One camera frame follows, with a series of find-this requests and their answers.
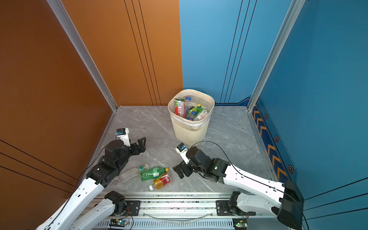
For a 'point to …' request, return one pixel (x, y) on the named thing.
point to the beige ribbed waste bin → (189, 132)
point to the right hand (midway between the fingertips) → (179, 163)
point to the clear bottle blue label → (190, 117)
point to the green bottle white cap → (153, 173)
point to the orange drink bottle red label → (159, 183)
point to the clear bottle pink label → (203, 114)
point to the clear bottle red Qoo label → (179, 107)
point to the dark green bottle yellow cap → (199, 109)
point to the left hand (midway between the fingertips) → (138, 138)
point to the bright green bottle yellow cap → (193, 109)
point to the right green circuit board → (240, 224)
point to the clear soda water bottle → (188, 104)
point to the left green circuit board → (120, 222)
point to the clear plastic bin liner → (202, 98)
